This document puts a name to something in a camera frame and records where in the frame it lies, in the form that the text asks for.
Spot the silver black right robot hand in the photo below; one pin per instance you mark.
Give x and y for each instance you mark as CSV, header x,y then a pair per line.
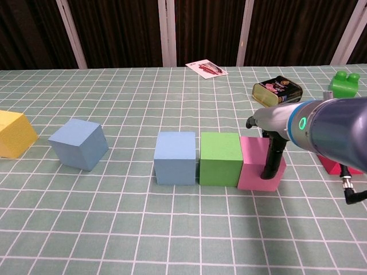
x,y
272,117

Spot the pink foam cube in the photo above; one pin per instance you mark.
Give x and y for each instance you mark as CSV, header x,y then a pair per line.
x,y
252,172

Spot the green foam cube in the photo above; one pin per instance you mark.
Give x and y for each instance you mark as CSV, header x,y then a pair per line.
x,y
219,163

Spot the light blue foam cube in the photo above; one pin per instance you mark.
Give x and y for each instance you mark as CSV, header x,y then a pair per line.
x,y
175,160
77,143

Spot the black printed tin can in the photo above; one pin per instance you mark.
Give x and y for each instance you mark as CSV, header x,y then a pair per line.
x,y
272,91

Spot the magenta red foam cube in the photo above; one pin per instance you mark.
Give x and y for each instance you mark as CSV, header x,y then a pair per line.
x,y
332,167

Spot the green studded toy brick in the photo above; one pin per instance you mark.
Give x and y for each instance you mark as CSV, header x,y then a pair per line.
x,y
344,84

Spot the white playing card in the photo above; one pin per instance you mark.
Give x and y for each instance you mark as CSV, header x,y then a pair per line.
x,y
207,68

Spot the green checked tablecloth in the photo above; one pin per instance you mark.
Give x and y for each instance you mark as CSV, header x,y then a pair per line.
x,y
200,229

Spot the dark brown pleated curtain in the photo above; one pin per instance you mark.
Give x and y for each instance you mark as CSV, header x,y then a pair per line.
x,y
120,34

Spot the yellow foam cube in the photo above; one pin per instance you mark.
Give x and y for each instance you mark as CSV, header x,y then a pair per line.
x,y
14,134

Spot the white frame post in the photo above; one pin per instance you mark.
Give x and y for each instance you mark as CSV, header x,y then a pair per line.
x,y
168,34
71,34
349,34
245,34

